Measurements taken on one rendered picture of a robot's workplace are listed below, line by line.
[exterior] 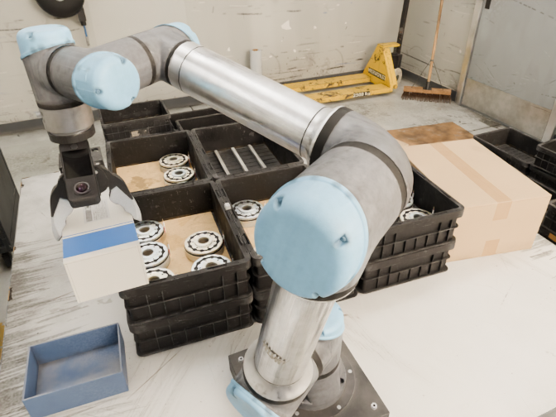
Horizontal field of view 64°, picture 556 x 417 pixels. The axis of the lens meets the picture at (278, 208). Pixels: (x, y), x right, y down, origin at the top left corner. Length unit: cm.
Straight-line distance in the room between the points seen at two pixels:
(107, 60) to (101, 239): 32
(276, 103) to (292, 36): 423
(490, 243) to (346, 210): 109
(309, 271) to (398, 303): 85
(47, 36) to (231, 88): 27
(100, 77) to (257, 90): 20
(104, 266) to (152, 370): 42
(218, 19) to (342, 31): 136
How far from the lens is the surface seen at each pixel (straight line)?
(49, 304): 141
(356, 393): 103
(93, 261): 79
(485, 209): 140
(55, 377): 122
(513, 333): 131
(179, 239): 129
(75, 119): 77
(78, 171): 76
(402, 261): 126
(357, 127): 55
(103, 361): 120
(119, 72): 65
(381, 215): 47
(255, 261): 104
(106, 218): 87
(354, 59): 526
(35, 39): 74
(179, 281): 101
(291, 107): 60
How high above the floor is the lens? 159
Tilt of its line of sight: 34 degrees down
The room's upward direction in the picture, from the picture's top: 1 degrees counter-clockwise
